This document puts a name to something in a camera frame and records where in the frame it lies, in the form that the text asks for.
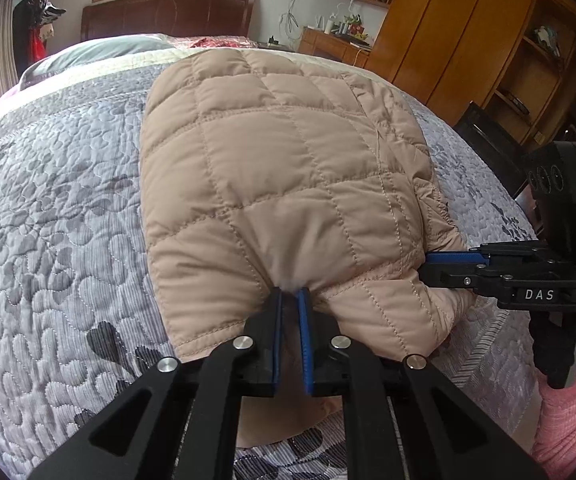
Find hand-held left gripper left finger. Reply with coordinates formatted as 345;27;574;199
28;286;283;480

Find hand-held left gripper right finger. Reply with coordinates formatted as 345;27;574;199
295;286;548;480

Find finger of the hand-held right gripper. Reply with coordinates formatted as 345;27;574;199
424;241;549;267
418;262;499;292

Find beige quilted jacket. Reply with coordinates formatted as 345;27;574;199
139;49;479;450

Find coat rack with clothes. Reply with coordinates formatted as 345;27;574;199
11;0;67;69

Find person's right hand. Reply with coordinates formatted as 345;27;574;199
528;305;576;391

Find black chair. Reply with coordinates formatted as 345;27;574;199
452;101;539;202

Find wooden wardrobe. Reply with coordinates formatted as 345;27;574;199
368;0;576;162

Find wooden desk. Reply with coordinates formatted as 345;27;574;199
299;26;371;69

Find grey floral quilted bedspread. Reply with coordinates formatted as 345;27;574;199
0;47;544;480

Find red plaid cloth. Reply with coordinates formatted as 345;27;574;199
187;35;243;51

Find grey-blue pillow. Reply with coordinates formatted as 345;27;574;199
19;37;175;89

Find dark wooden headboard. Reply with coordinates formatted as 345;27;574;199
80;0;257;44

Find white side curtain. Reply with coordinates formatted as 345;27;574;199
0;0;25;107

